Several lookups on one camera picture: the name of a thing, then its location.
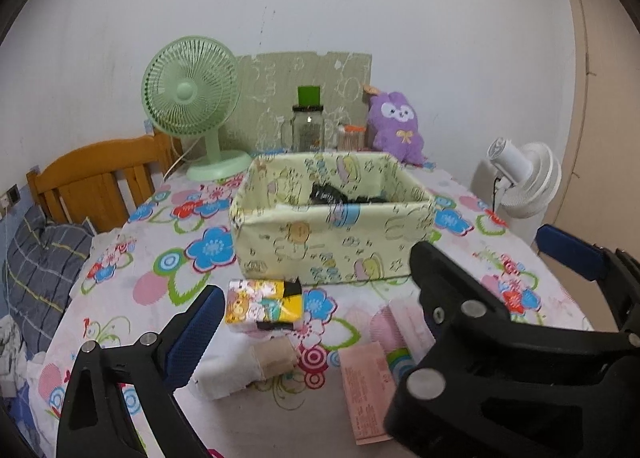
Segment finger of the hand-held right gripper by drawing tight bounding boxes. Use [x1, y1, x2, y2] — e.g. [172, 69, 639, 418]
[384, 241, 640, 458]
[536, 224, 640, 334]

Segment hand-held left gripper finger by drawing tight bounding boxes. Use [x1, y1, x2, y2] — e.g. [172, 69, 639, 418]
[56, 285, 225, 458]

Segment white toilet paper roll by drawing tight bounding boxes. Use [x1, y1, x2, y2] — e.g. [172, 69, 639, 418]
[192, 337, 297, 402]

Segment colourful tissue packet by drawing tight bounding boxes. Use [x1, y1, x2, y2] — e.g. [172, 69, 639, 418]
[225, 277, 306, 335]

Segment clear pink packet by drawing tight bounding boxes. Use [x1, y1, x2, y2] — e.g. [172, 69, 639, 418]
[371, 301, 436, 355]

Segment yellow-green patterned storage box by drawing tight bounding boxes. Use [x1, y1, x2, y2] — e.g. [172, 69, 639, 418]
[230, 151, 436, 287]

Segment black plastic bag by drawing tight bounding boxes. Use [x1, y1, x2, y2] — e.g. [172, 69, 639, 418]
[309, 182, 387, 207]

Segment white fan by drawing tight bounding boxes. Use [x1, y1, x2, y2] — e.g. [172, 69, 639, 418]
[470, 137, 562, 235]

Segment pink paper slip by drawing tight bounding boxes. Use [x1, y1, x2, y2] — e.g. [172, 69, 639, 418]
[340, 343, 402, 447]

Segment grey plaid pillow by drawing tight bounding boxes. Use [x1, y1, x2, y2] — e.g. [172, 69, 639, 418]
[2, 205, 97, 355]

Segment crumpled white cloth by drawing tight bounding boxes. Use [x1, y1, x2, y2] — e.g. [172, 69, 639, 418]
[0, 315, 32, 397]

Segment wooden headboard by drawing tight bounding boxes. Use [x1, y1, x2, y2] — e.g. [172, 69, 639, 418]
[26, 132, 184, 235]

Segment blue bed sheet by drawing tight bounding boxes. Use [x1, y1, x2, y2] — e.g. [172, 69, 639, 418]
[0, 378, 53, 458]

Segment beige door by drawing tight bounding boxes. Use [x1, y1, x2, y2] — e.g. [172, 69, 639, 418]
[552, 0, 640, 251]

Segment purple plush bunny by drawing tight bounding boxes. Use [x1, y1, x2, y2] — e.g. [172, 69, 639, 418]
[364, 86, 429, 165]

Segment glass jar with green lid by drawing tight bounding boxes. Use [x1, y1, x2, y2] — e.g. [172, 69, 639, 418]
[280, 86, 327, 154]

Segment small jar with orange lid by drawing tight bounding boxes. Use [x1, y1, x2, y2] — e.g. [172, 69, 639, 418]
[336, 124, 369, 152]

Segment green desk fan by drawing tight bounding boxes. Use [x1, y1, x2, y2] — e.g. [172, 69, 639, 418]
[141, 36, 252, 183]

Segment green patterned board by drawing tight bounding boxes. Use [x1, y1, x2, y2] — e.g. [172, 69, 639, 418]
[235, 51, 373, 155]

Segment white fan cable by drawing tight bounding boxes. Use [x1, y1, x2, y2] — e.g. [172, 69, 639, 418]
[162, 138, 193, 184]

